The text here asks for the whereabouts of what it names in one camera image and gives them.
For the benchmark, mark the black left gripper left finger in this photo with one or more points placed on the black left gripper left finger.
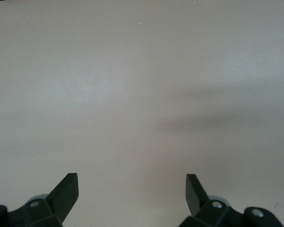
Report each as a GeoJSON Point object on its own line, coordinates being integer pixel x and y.
{"type": "Point", "coordinates": [61, 196]}

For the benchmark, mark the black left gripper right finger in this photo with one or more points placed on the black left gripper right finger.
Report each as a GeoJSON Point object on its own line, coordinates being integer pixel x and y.
{"type": "Point", "coordinates": [196, 198]}

